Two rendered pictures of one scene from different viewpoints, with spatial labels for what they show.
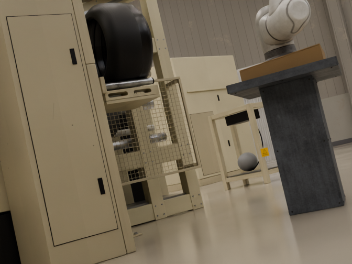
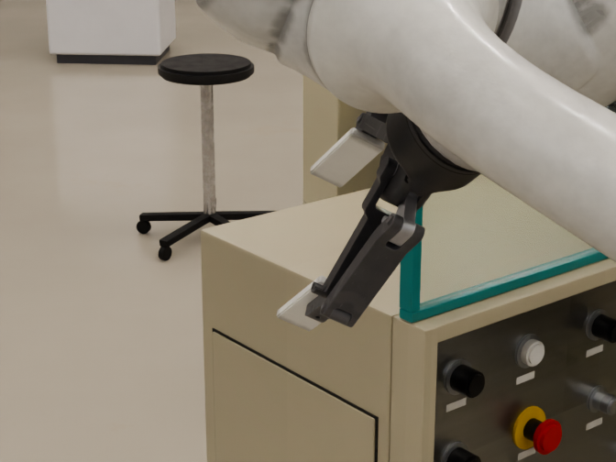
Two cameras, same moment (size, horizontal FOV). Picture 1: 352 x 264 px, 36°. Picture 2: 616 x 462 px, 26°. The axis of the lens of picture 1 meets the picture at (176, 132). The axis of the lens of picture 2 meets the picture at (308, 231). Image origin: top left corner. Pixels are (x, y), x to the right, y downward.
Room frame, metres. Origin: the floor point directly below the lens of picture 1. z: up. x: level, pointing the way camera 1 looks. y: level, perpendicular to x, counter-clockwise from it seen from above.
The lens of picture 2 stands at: (2.22, -0.89, 1.79)
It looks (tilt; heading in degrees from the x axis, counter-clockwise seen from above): 19 degrees down; 82
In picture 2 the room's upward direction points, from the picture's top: straight up
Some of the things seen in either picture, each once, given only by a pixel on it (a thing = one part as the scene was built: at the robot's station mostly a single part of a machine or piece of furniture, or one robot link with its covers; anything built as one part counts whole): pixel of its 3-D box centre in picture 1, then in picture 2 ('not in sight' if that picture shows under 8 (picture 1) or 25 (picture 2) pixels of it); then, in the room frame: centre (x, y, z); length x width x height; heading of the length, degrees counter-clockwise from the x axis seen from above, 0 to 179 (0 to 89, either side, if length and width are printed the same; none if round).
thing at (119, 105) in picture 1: (121, 105); not in sight; (3.35, 0.30, 0.80); 0.37 x 0.36 x 0.02; 31
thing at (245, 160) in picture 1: (247, 145); not in sight; (5.56, -0.69, 0.40); 0.60 x 0.35 x 0.80; 41
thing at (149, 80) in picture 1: (127, 83); not in sight; (3.24, 0.22, 0.90); 0.35 x 0.05 x 0.05; 121
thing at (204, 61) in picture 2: not in sight; (208, 150); (2.52, 4.23, 0.36); 0.61 x 0.58 x 0.73; 175
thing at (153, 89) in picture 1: (129, 94); not in sight; (3.23, 0.23, 0.83); 0.36 x 0.09 x 0.06; 121
